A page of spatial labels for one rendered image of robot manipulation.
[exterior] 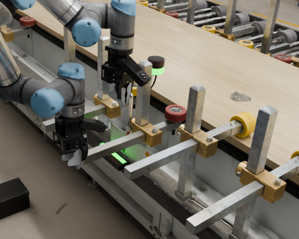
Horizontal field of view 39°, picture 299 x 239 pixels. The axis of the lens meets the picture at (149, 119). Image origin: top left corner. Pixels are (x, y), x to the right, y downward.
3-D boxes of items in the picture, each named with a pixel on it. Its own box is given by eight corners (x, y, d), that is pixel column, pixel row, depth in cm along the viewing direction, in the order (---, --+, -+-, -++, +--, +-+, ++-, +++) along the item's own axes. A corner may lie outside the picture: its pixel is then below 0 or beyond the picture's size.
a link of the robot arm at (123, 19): (108, -7, 128) (136, -5, 129) (107, 29, 134) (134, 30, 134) (107, 0, 121) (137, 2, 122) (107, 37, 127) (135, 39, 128)
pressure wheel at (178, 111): (172, 142, 160) (175, 115, 154) (158, 132, 165) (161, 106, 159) (187, 135, 164) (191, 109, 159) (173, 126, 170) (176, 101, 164)
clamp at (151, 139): (151, 147, 151) (152, 135, 149) (128, 131, 160) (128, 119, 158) (163, 142, 155) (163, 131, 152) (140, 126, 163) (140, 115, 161)
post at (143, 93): (137, 178, 166) (144, 64, 142) (132, 173, 168) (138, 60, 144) (144, 175, 168) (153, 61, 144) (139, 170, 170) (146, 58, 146)
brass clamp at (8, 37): (4, 42, 233) (4, 33, 230) (-5, 35, 242) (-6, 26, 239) (15, 40, 236) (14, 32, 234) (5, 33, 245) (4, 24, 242)
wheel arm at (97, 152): (83, 167, 139) (83, 156, 137) (78, 162, 141) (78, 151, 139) (181, 128, 164) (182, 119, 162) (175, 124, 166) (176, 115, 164)
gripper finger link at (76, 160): (65, 173, 137) (64, 149, 132) (80, 167, 140) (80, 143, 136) (70, 178, 135) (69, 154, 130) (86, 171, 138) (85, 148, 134)
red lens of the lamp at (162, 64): (154, 69, 144) (154, 63, 143) (143, 63, 148) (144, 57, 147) (167, 66, 148) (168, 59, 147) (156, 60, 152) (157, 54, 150)
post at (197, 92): (181, 212, 149) (198, 88, 125) (174, 206, 151) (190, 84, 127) (188, 208, 151) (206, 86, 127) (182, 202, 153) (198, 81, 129)
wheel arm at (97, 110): (46, 134, 155) (45, 124, 153) (42, 130, 157) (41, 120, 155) (140, 104, 180) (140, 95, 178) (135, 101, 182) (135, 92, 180)
